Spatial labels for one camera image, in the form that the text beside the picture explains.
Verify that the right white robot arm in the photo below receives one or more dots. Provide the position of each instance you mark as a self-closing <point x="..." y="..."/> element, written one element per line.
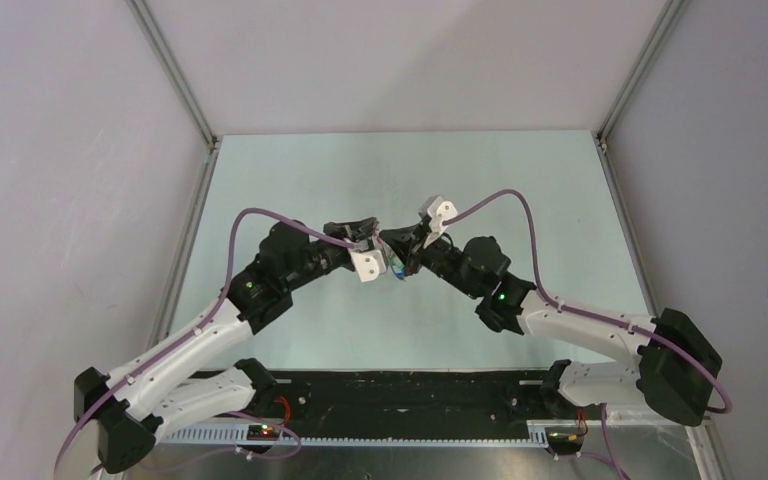
<point x="664" y="362"/>

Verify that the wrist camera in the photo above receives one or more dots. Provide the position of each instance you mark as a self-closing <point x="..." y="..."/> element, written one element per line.
<point x="368" y="265"/>
<point x="437" y="210"/>

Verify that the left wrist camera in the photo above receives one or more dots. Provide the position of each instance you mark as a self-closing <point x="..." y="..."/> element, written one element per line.
<point x="368" y="265"/>

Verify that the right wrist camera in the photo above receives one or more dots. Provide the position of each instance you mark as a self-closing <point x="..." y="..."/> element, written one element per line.
<point x="437" y="210"/>

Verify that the right aluminium corner post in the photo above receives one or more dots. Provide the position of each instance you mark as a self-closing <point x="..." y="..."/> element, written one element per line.
<point x="645" y="60"/>

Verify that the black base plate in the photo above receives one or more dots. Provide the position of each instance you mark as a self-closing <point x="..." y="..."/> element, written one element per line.
<point x="411" y="405"/>

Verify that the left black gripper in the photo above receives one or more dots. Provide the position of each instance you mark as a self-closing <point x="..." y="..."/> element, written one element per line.
<point x="355" y="232"/>

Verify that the aluminium corner post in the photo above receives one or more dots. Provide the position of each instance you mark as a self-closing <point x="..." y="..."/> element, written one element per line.
<point x="163" y="52"/>
<point x="645" y="60"/>

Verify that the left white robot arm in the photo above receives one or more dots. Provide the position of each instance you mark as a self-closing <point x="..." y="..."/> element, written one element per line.
<point x="144" y="400"/>

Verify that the left aluminium corner post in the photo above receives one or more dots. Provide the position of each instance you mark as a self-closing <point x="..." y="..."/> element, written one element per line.
<point x="163" y="52"/>

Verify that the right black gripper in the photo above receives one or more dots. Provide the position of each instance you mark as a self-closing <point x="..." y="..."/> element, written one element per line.
<point x="404" y="240"/>

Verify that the steel key holder red handle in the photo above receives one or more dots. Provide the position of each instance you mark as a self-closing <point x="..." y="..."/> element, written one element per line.
<point x="391" y="257"/>

